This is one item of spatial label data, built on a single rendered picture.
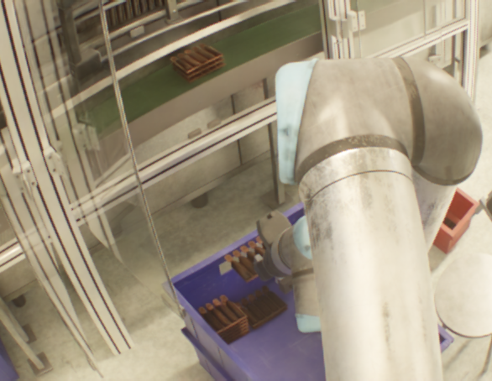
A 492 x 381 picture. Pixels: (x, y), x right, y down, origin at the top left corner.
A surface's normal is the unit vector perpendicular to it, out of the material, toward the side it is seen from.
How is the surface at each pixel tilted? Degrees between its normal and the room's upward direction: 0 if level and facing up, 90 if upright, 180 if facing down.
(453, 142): 86
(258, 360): 0
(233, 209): 0
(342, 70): 2
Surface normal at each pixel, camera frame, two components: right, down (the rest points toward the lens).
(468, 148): 0.46, 0.50
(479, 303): -0.11, -0.71
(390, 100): -0.04, -0.11
